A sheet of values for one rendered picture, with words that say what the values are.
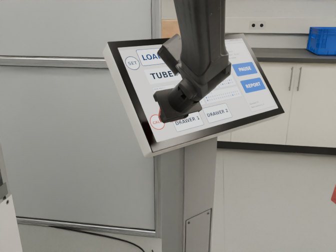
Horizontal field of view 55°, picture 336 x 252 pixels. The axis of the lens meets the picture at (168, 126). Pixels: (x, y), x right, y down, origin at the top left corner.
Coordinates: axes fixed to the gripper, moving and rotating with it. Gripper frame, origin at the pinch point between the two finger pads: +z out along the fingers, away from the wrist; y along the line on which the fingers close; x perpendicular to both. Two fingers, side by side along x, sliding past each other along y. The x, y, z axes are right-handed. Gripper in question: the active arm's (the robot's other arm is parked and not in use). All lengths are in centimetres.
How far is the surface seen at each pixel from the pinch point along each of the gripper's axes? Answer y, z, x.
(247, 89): -35.6, 2.9, -3.1
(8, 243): 37.4, 9.1, 14.2
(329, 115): -229, 97, 6
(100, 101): -25, 85, -42
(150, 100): -0.6, 2.4, -5.8
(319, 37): -231, 73, -57
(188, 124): -8.5, 2.4, 2.9
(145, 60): -4.0, 2.5, -17.1
